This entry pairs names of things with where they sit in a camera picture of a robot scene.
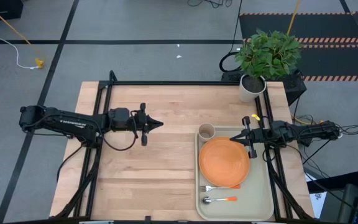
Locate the black box under plant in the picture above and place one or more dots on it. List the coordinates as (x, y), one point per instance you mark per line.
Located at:
(294, 87)

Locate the black aluminium table frame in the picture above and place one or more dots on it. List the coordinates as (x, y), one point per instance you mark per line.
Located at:
(104, 96)

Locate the black mat with hazard stripes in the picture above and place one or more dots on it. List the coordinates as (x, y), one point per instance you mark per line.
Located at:
(331, 28)

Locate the black case on floor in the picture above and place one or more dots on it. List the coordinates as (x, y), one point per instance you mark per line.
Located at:
(0, 9)

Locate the yellow plug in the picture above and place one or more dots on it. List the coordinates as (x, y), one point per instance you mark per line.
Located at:
(39, 63)

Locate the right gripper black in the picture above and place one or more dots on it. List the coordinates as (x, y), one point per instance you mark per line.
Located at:
(254, 137)

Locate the white paper sheet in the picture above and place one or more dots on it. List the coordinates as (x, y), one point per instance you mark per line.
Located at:
(317, 199)

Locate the beige rectangular tray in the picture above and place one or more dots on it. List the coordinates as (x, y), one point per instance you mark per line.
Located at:
(259, 186)

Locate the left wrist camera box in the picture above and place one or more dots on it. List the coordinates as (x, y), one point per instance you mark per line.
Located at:
(119, 118)

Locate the orange round plate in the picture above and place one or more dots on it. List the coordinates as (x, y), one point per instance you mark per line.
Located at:
(224, 161)

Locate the white plant pot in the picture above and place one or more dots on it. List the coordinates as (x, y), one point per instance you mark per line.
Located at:
(251, 88)

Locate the yellow tag on frame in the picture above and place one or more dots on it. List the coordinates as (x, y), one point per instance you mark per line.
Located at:
(256, 117)

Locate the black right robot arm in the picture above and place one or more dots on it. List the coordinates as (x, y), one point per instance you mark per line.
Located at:
(303, 133)

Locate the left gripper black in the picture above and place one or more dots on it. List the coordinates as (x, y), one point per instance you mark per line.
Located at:
(141, 124)

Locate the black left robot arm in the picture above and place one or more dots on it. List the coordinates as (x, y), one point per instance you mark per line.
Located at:
(64, 123)

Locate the green leafy plant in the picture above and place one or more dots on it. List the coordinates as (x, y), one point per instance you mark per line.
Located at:
(269, 54)

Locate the beige paper cup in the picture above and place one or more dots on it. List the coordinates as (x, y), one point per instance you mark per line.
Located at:
(206, 132)

